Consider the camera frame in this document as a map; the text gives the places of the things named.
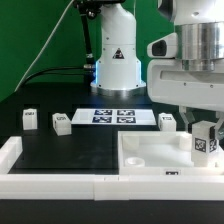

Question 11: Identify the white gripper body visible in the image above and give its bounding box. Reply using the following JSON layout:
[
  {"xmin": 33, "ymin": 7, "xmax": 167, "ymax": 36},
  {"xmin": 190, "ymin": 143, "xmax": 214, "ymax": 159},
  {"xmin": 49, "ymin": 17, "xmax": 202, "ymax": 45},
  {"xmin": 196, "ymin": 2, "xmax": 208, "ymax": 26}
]
[{"xmin": 147, "ymin": 59, "xmax": 224, "ymax": 111}]

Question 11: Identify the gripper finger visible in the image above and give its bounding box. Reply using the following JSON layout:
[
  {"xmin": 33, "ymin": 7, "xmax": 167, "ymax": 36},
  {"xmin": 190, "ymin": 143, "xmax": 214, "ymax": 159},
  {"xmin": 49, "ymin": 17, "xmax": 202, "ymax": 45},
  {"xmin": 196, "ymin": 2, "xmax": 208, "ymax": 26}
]
[
  {"xmin": 215, "ymin": 112, "xmax": 224, "ymax": 140},
  {"xmin": 179, "ymin": 107, "xmax": 195, "ymax": 131}
]

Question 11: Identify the white square tabletop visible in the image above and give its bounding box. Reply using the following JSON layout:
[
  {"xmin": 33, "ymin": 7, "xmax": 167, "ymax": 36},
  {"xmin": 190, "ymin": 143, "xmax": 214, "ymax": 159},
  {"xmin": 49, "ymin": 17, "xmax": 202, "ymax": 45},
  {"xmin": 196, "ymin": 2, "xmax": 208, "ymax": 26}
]
[{"xmin": 118, "ymin": 131, "xmax": 224, "ymax": 176}]

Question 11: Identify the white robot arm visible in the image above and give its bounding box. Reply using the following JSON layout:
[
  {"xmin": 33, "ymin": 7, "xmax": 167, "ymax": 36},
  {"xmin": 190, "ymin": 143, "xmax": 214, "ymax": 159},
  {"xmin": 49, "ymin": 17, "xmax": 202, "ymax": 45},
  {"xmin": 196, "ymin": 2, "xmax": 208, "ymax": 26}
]
[{"xmin": 91, "ymin": 0, "xmax": 224, "ymax": 139}]

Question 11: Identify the white sheet with tags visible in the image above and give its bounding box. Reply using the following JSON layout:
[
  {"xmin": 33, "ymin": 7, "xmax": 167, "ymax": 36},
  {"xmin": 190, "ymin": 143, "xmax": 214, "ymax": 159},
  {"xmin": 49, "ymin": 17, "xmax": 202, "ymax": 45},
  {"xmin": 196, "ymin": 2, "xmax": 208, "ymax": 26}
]
[{"xmin": 72, "ymin": 108, "xmax": 156, "ymax": 125}]

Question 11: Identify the white U-shaped obstacle fence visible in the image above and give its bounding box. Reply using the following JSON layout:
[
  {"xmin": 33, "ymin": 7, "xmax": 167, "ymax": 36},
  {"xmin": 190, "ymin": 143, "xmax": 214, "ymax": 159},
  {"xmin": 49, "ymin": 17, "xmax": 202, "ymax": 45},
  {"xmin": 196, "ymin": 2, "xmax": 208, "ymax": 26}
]
[{"xmin": 0, "ymin": 137, "xmax": 224, "ymax": 200}]

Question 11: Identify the black cable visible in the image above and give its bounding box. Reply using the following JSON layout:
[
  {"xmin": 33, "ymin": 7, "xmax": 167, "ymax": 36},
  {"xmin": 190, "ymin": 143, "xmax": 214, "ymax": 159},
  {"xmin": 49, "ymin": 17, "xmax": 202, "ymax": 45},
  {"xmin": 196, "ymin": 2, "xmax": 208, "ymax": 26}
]
[{"xmin": 20, "ymin": 65, "xmax": 98, "ymax": 88}]

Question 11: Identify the grey cable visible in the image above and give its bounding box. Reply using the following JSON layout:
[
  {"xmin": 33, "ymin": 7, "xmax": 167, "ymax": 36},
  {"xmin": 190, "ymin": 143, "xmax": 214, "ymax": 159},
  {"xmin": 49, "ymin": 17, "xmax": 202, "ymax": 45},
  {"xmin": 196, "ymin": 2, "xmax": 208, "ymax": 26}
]
[{"xmin": 13, "ymin": 0, "xmax": 75, "ymax": 93}]

